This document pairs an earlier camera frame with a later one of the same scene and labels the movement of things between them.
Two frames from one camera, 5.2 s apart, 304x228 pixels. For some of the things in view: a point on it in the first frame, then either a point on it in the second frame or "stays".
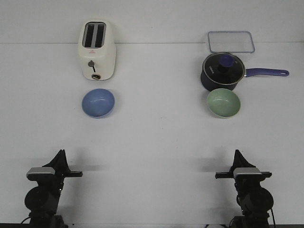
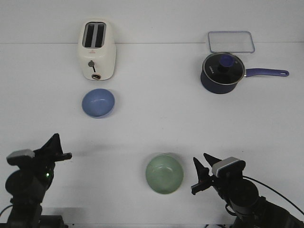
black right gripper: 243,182 to 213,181
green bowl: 223,103 to 164,173
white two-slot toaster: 97,48 stays
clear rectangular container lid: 231,42 stays
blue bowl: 98,103 stays
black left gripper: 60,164 to 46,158
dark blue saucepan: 228,72 stays
